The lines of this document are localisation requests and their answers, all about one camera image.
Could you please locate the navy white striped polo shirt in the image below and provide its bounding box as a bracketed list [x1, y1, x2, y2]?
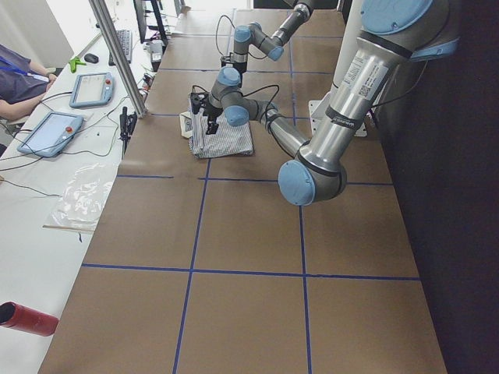
[179, 102, 253, 159]

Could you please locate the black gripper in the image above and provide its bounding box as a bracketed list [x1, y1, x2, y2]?
[189, 86, 223, 135]
[220, 52, 247, 76]

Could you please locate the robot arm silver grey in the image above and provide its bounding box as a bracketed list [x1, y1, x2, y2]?
[190, 1, 462, 206]
[221, 0, 316, 76]

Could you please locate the red cylinder bottle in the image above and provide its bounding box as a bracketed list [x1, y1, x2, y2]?
[1, 302, 59, 337]

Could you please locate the black monitor stand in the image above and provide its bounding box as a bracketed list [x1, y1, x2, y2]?
[133, 0, 172, 44]

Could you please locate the green clamp tool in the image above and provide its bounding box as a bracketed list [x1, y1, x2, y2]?
[69, 56, 87, 73]

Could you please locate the clear plastic bag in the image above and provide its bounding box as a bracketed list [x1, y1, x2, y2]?
[43, 163, 118, 232]

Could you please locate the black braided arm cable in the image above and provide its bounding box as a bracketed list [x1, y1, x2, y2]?
[214, 14, 237, 59]

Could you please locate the blue teach pendant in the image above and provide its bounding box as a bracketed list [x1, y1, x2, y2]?
[69, 72, 114, 108]
[17, 111, 83, 157]

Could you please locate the black computer mouse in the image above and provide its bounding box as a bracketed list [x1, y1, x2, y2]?
[84, 53, 99, 64]

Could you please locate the black keyboard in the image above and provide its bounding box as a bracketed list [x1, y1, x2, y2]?
[116, 30, 133, 63]

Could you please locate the near blue teach pendant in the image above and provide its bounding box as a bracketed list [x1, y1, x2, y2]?
[17, 111, 83, 157]

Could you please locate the aluminium frame post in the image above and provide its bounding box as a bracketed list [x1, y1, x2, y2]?
[89, 0, 147, 118]

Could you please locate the seated person in blue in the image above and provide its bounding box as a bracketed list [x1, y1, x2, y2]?
[1, 45, 57, 121]

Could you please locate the black spare gripper tool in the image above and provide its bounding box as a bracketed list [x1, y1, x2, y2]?
[119, 106, 137, 157]

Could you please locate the far blue teach pendant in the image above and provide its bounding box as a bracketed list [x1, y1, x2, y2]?
[69, 72, 114, 108]

